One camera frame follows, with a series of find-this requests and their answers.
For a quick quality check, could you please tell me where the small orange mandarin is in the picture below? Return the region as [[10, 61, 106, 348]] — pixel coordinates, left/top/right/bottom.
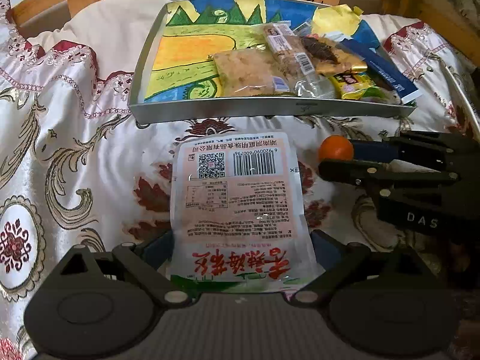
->
[[317, 135, 354, 162]]

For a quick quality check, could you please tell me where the yellow green biscuit packet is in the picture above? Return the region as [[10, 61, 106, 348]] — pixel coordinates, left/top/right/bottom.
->
[[329, 72, 388, 100]]

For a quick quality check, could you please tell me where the gold foil snack packet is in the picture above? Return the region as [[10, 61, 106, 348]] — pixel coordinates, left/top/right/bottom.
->
[[300, 36, 368, 77]]

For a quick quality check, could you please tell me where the white pink snack bag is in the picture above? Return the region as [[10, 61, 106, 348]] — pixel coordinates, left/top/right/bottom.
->
[[168, 131, 320, 293]]

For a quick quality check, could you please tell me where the blue white snack box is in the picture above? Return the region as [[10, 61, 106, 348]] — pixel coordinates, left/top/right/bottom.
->
[[339, 39, 422, 105]]

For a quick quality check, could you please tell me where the clear brown pastry packet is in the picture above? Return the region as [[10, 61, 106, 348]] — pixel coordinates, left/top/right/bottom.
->
[[263, 22, 336, 99]]

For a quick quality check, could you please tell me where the beige cracker snack bag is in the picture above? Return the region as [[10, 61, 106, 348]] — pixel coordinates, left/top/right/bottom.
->
[[212, 48, 290, 97]]

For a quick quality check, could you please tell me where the floral satin bed cover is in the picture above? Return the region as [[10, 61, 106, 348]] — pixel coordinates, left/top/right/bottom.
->
[[1, 0, 479, 359]]

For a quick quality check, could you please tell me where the grey metal tray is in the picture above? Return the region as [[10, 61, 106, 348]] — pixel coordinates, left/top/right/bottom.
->
[[128, 5, 416, 125]]

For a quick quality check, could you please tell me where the dinosaur drawing tray liner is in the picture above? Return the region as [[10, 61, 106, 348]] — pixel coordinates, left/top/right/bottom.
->
[[144, 0, 382, 103]]

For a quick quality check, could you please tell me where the cream pillow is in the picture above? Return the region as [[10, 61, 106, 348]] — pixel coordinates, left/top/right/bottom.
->
[[28, 0, 170, 79]]

